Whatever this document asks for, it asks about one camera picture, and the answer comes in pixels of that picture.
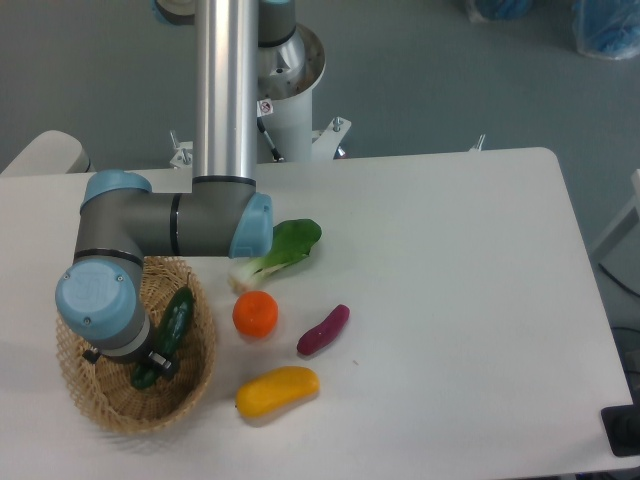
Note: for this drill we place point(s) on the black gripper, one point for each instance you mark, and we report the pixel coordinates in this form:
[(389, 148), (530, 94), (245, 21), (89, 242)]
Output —
[(165, 367)]

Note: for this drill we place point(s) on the dark green cucumber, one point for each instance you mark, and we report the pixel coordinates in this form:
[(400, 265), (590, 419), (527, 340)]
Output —
[(169, 335)]

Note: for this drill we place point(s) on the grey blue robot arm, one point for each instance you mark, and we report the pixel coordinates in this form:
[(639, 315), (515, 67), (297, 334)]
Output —
[(123, 221)]

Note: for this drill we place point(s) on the woven wicker basket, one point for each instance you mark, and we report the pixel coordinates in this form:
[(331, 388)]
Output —
[(103, 392)]

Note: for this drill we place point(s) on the orange tangerine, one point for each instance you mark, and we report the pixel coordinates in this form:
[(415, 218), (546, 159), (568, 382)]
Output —
[(255, 314)]

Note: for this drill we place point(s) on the yellow mango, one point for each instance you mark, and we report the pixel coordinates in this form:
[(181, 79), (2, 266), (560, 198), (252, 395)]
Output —
[(276, 389)]

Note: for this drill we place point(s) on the purple sweet potato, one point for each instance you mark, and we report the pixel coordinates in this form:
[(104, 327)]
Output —
[(323, 334)]

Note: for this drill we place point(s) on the green bok choy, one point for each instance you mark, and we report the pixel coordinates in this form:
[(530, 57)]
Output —
[(292, 243)]

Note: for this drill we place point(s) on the white chair armrest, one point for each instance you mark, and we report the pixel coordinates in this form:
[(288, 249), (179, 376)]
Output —
[(50, 153)]

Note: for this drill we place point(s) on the black device at edge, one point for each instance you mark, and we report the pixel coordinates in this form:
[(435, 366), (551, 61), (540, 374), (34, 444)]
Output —
[(621, 424)]

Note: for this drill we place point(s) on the white furniture at right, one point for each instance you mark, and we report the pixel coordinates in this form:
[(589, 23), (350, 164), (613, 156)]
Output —
[(621, 225)]

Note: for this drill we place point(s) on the blue plastic bag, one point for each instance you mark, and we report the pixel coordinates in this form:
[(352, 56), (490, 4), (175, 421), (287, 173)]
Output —
[(607, 30), (496, 10)]

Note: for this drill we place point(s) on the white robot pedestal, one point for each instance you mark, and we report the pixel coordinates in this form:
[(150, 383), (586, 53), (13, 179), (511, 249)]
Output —
[(290, 110)]

